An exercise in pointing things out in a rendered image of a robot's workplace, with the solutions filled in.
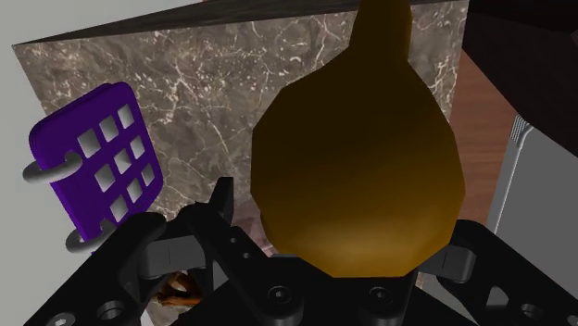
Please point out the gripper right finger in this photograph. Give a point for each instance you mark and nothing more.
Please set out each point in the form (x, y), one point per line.
(501, 257)

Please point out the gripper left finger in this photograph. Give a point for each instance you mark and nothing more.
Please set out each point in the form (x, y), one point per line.
(113, 266)

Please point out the grey box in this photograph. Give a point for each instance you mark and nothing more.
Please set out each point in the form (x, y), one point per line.
(537, 198)

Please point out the small brown object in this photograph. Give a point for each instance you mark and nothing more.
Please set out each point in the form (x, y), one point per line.
(178, 291)

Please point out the purple grid rack grey rings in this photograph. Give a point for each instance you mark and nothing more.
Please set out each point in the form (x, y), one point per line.
(72, 135)

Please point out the brown pear-shaped vase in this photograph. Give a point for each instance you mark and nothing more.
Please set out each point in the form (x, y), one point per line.
(361, 180)

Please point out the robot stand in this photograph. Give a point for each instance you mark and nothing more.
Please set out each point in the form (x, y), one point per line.
(523, 58)

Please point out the brown marble table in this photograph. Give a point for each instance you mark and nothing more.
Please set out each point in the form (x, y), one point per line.
(203, 86)

